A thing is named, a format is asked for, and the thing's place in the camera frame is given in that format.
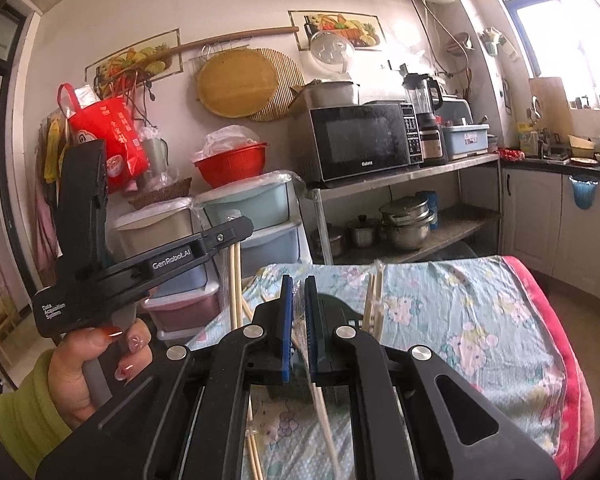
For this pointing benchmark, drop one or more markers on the pink plastic drawer unit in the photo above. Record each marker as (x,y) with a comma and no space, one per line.
(180,305)

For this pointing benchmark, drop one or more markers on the yellow hanging cloth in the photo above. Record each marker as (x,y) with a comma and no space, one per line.
(54,150)

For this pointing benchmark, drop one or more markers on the metal shelf rack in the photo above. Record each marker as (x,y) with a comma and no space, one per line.
(455,220)

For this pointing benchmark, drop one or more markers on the cartoon printed tablecloth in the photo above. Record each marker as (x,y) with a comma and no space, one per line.
(455,320)

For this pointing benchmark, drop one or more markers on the round ribbed mat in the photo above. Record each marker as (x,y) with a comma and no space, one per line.
(290,80)

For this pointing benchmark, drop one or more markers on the blue plastic bag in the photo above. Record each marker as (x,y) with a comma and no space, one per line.
(583,192)

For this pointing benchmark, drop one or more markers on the fruit wall poster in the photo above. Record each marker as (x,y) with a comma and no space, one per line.
(340,22)
(135,57)

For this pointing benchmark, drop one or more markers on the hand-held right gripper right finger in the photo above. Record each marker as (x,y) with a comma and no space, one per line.
(312,330)

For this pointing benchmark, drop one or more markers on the black microwave oven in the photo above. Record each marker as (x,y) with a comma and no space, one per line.
(365,142)

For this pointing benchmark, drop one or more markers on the long wooden rolling pin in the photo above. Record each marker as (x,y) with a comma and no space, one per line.
(220,40)

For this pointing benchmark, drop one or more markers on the white kitchen cabinets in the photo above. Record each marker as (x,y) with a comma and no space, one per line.
(555,230)

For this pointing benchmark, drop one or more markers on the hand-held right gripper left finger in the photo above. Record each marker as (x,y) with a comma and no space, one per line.
(286,330)

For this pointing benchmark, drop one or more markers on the red shopping bag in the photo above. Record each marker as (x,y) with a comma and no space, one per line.
(112,135)

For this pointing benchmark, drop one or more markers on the red colander bowl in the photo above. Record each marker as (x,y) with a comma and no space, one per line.
(232,162)

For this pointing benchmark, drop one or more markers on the metal pot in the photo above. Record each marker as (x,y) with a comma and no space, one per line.
(332,94)

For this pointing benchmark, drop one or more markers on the wicker basket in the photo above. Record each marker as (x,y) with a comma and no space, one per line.
(162,194)

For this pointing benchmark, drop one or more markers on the blue dish drainer box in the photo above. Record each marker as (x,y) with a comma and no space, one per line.
(465,140)

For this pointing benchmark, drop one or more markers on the person's left forearm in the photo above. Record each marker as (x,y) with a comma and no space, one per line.
(15,420)

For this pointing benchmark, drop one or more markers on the stacked steel pots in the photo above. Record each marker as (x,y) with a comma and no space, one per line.
(407,222)

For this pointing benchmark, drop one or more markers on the black blender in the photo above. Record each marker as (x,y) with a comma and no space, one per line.
(420,95)

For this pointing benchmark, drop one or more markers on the round bamboo tray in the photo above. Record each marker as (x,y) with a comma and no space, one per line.
(235,80)

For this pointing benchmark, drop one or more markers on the wooden cutting board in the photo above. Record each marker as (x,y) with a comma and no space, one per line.
(550,95)

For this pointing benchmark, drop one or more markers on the small lidded steel pot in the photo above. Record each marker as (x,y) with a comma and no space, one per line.
(362,230)

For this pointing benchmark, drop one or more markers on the teal plastic drawer unit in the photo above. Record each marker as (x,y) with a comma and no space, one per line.
(260,210)

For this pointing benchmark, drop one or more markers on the window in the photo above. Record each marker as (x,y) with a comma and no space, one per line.
(565,15)

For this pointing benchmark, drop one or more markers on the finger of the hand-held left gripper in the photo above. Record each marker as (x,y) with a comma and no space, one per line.
(230,234)

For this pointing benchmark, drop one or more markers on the person's left hand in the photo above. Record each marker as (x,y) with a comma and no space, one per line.
(75,375)

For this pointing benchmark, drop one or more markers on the bundle of wooden chopsticks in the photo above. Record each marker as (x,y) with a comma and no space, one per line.
(375,300)

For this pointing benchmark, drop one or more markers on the clear dome lid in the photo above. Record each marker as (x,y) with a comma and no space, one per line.
(332,50)

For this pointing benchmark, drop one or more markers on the red blanket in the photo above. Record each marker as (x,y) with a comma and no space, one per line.
(570,350)

